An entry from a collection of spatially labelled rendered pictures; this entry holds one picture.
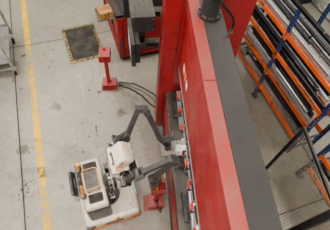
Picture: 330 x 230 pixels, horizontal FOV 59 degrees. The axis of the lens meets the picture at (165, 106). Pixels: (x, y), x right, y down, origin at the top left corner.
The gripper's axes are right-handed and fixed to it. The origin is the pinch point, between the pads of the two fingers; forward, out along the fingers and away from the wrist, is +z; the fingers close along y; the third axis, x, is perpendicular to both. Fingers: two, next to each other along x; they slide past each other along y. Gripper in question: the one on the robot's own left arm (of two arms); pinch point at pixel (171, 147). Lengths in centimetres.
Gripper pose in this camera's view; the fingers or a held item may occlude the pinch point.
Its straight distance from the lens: 317.4
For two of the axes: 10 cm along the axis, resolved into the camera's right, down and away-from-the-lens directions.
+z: 4.6, 4.6, 7.6
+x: -8.8, 3.2, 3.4
